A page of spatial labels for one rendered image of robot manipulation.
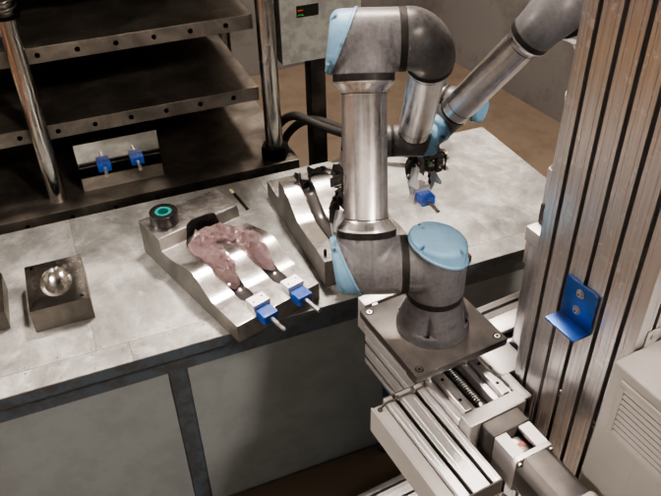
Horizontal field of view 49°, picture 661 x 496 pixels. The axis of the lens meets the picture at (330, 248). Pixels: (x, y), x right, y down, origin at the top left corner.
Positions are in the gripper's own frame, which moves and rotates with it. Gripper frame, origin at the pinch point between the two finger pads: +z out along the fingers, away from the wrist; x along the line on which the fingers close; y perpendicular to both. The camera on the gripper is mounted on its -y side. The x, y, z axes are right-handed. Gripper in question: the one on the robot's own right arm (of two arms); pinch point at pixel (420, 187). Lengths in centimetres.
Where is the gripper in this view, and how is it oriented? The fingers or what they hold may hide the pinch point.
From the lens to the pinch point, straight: 214.0
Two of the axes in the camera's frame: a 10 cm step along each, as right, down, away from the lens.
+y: 3.8, 5.5, -7.5
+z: 0.2, 8.0, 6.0
